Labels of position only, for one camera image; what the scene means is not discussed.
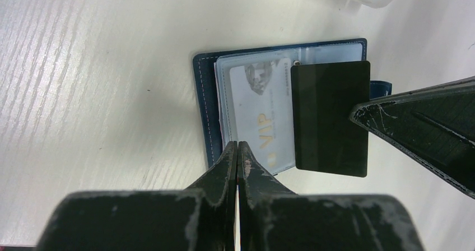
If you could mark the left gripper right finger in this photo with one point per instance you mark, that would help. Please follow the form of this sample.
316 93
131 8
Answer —
272 217

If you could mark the silver white credit card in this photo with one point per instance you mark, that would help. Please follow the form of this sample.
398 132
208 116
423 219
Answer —
262 103

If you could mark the plain black credit card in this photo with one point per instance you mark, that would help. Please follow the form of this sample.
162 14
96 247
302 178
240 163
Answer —
323 96

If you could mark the blue leather card holder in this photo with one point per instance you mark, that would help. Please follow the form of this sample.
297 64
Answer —
212 80

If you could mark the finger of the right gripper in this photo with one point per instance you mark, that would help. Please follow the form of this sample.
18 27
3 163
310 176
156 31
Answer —
434 126

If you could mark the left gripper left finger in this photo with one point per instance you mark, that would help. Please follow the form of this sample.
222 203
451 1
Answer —
199 217

